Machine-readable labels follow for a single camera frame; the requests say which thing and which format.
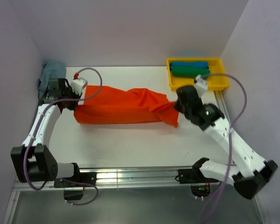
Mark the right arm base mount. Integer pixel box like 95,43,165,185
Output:
175,168,221,201

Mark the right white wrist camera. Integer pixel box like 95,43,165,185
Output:
194,75,208,97

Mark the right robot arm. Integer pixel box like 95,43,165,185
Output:
174,85,278,200

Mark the orange t shirt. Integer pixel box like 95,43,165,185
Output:
74,86,179,128

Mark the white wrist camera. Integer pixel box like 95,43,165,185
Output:
194,75,208,97
70,78,88,95

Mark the yellow plastic tray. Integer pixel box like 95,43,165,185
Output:
167,58,229,91

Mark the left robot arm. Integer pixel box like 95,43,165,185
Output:
11,78,87,186

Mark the green rolled t shirt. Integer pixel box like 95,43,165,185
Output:
170,66,210,78

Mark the grey-blue crumpled t shirt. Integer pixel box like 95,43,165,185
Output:
38,60,66,98

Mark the blue rolled t shirt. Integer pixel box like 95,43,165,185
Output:
169,61,209,69

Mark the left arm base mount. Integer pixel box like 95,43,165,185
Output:
53,171,99,206

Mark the aluminium rail frame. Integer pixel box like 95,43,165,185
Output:
2,90,271,224

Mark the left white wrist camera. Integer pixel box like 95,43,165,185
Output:
70,78,88,95

